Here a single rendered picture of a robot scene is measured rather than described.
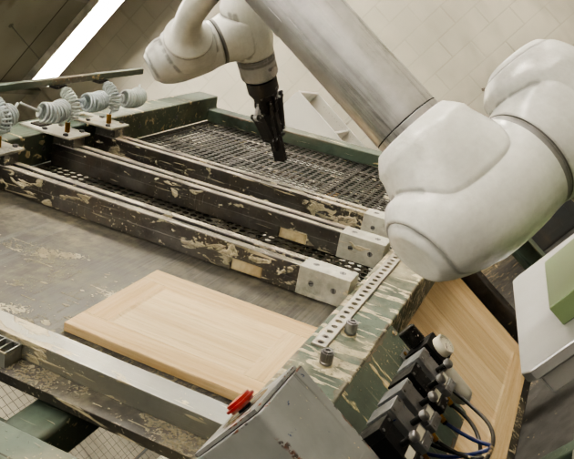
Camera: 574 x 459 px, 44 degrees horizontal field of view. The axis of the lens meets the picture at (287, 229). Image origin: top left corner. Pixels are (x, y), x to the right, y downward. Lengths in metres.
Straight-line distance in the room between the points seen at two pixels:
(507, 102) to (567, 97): 0.07
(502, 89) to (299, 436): 0.54
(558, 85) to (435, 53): 5.52
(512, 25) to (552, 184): 5.58
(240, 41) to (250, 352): 0.67
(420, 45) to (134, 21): 2.77
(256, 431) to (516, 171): 0.45
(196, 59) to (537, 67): 0.77
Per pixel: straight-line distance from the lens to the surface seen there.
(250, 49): 1.62
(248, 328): 1.45
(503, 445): 2.20
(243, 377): 1.29
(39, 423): 1.24
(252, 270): 1.69
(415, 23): 6.57
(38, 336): 1.32
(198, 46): 1.54
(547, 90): 1.01
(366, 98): 0.96
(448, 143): 0.92
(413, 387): 1.23
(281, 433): 0.78
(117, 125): 2.45
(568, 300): 0.94
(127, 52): 7.40
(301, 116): 5.26
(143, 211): 1.81
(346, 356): 1.35
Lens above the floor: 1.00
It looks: 4 degrees up
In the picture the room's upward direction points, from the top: 41 degrees counter-clockwise
